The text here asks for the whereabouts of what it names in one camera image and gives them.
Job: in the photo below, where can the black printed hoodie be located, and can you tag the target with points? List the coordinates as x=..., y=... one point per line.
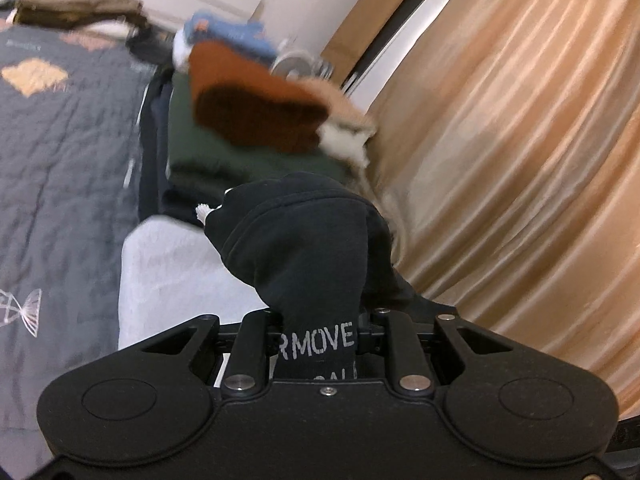
x=300, y=250

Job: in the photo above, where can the khaki folded garment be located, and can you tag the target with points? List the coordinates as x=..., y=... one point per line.
x=75, y=0

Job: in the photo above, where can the brown folded garment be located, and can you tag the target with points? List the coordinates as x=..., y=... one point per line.
x=75, y=21

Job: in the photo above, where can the round metal object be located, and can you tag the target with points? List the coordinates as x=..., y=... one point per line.
x=300, y=62

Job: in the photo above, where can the wooden board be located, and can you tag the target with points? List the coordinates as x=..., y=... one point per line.
x=380, y=5

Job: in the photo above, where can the beige curtain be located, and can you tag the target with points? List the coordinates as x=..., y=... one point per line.
x=525, y=160

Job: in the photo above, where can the grey printed quilt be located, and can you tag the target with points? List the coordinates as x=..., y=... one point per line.
x=60, y=160

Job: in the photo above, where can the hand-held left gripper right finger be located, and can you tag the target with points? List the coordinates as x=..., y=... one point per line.
x=367, y=332

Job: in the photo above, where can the large white folded garment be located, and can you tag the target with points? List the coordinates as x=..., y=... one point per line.
x=170, y=270

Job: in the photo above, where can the row of folded clothes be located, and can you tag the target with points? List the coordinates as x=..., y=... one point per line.
x=240, y=105

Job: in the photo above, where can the dark clothes pile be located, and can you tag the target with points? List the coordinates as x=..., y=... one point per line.
x=150, y=42

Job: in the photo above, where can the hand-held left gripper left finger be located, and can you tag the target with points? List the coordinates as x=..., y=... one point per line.
x=260, y=330

